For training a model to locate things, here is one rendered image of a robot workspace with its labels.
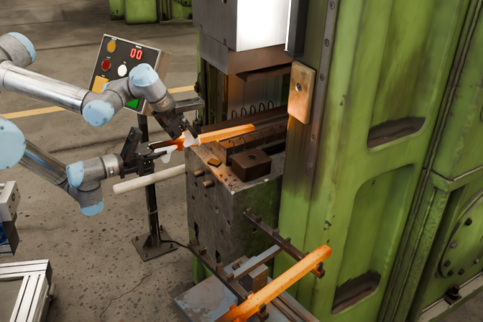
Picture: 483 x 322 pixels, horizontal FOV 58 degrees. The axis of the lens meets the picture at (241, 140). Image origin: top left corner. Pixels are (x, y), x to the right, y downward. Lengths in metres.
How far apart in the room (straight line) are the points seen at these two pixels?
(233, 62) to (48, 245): 1.73
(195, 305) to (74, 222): 1.55
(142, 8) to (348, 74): 5.37
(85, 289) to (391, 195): 1.58
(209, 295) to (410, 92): 0.91
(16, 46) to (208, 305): 1.01
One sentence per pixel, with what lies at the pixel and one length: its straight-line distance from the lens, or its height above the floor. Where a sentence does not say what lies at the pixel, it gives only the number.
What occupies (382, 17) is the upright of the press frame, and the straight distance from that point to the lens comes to 1.18.
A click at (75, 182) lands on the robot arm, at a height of 1.00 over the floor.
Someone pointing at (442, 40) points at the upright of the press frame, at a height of 1.42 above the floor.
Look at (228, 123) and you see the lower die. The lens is 1.72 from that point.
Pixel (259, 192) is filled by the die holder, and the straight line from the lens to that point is 1.55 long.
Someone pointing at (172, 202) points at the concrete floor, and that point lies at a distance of 2.89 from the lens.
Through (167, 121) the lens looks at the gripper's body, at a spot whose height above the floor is 1.12.
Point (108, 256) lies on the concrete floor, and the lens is 2.61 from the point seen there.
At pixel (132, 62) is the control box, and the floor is 1.13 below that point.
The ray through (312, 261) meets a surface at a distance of 1.23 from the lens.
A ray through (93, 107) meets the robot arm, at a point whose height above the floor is 1.25.
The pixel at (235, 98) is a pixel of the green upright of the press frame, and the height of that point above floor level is 1.03.
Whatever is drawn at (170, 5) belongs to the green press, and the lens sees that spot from 6.40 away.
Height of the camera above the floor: 1.83
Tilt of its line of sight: 31 degrees down
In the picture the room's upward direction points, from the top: 2 degrees clockwise
